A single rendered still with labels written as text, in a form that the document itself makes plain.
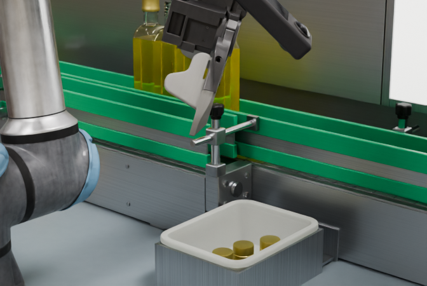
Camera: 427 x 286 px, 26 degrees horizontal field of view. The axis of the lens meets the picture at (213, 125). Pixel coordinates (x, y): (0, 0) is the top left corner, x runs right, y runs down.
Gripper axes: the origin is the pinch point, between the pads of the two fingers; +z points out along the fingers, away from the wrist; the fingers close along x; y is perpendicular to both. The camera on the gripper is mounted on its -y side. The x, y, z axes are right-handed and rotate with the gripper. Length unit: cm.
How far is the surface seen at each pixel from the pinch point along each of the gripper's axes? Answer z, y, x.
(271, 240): 29.8, -15.5, -28.2
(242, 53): 16, -2, -72
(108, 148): 35, 17, -54
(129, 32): 26, 23, -94
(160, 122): 25, 8, -49
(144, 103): 28, 13, -61
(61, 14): 31, 42, -106
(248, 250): 30.8, -12.2, -24.9
